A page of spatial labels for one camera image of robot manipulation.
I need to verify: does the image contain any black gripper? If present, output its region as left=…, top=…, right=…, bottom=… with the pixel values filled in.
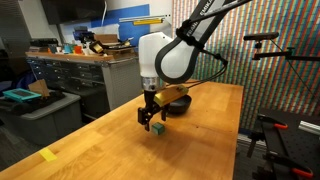
left=138, top=90, right=167, bottom=131

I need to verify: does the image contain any teal tray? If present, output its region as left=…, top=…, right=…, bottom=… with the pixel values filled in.
left=3, top=88, right=41, bottom=102

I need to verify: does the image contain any black camera on stand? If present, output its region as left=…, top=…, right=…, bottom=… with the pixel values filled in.
left=243, top=32, right=320, bottom=62

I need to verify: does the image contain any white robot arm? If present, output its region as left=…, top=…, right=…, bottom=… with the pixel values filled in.
left=138, top=0, right=251, bottom=131

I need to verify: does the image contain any green block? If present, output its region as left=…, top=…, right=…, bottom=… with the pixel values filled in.
left=152, top=122, right=165, bottom=135

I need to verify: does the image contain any black orange clamp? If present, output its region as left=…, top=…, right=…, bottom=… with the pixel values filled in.
left=246, top=113, right=289, bottom=159
left=252, top=151, right=314, bottom=180

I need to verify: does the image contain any grey storage bin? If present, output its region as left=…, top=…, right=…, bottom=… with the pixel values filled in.
left=0, top=93, right=82, bottom=145

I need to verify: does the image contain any black wall monitor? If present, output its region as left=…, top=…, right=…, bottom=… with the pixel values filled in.
left=40, top=0, right=105, bottom=25

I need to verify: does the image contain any yellow tape piece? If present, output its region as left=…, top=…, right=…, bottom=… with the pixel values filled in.
left=39, top=148, right=57, bottom=162

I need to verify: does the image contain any cardboard piece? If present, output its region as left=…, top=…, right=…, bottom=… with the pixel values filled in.
left=28, top=79, right=50, bottom=97

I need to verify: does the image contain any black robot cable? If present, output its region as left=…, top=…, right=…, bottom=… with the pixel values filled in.
left=185, top=49, right=229, bottom=89

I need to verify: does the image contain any grey drawer workbench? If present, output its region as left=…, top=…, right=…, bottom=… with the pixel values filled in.
left=26, top=52, right=141, bottom=123

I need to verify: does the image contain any black orange clamp lower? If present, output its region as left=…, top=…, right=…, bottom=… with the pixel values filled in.
left=252, top=151, right=314, bottom=180

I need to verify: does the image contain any yellow level tool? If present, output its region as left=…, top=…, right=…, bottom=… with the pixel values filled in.
left=133, top=18, right=163, bottom=26

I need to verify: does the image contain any black orange clamp upper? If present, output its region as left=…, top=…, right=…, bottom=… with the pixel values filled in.
left=246, top=113, right=289, bottom=159

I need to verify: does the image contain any blue foam board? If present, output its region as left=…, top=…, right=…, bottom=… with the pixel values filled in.
left=89, top=3, right=150, bottom=54

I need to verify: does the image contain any black bowl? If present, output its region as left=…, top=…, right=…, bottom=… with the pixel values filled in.
left=168, top=95, right=192, bottom=114

